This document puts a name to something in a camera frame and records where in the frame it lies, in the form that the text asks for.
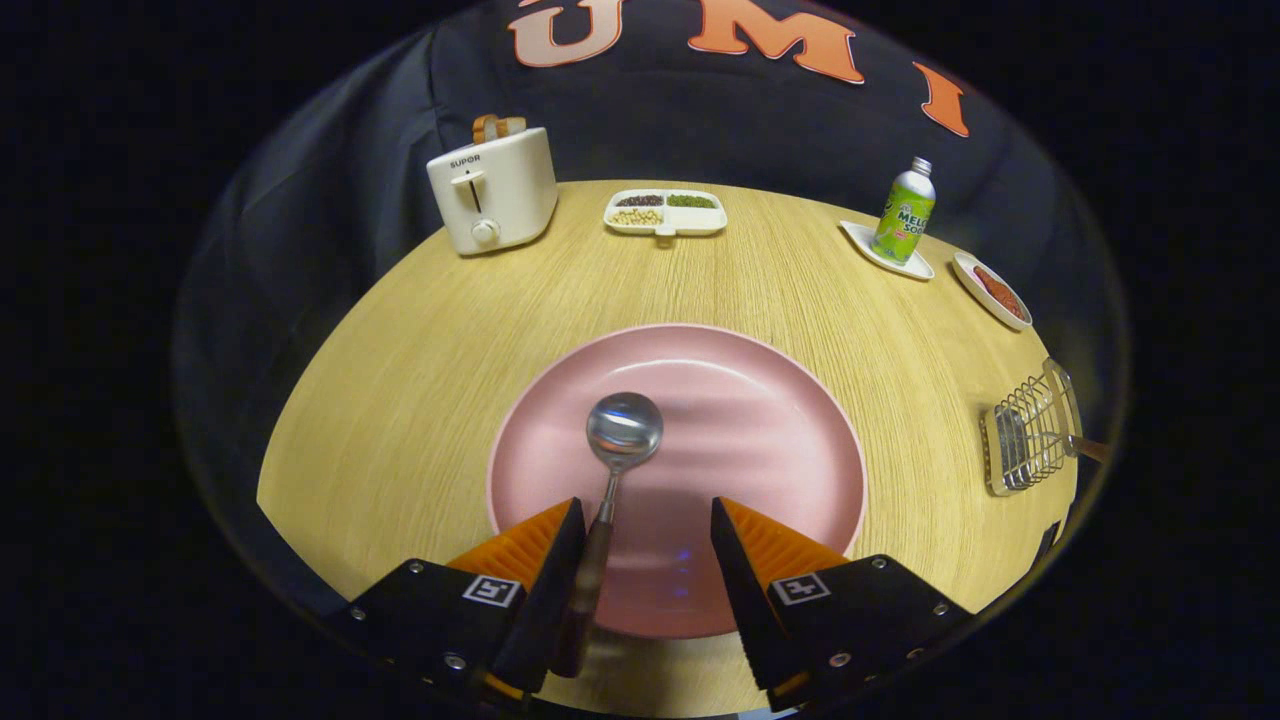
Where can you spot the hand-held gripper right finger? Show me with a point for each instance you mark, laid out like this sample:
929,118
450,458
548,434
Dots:
745,600

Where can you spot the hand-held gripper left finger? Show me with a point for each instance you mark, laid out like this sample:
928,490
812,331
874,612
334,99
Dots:
555,590

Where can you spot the pink round plate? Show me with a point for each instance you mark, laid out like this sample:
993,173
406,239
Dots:
750,430

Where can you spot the white square coaster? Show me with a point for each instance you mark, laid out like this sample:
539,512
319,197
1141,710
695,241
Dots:
860,240

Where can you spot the white divided dish of beans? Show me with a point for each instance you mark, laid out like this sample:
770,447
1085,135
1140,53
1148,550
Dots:
665,222

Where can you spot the white plate of food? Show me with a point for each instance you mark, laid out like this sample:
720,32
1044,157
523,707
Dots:
995,290

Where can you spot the cream white toaster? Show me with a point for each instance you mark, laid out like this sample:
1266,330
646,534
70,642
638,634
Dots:
510,190

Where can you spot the green soda bottle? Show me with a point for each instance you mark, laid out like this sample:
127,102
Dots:
905,220

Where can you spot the brown toast slice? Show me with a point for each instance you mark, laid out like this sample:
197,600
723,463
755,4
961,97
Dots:
512,125
484,127

